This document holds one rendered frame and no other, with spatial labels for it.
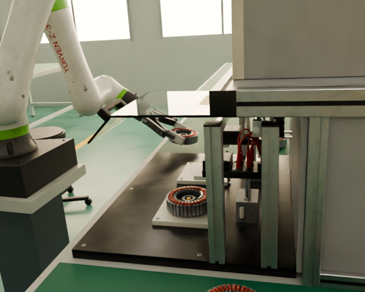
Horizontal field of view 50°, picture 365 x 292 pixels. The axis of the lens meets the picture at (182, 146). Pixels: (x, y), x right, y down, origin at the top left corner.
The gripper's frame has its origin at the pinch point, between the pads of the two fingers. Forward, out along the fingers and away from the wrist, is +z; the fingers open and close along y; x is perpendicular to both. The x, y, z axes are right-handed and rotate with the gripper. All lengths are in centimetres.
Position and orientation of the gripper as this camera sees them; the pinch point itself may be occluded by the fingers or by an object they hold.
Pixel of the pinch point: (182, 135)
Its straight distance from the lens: 147.9
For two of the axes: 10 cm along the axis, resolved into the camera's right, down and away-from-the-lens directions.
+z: 8.7, 5.0, -0.5
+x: 4.5, -8.1, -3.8
